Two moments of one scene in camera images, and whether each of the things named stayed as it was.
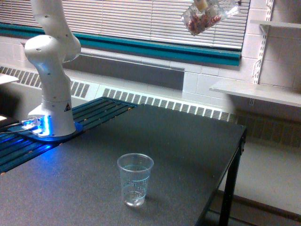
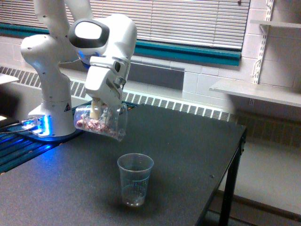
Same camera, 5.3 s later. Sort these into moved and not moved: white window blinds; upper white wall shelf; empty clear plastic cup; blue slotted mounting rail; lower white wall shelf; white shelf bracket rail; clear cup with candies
Moved: clear cup with candies
Not moved: empty clear plastic cup; white window blinds; blue slotted mounting rail; white shelf bracket rail; lower white wall shelf; upper white wall shelf
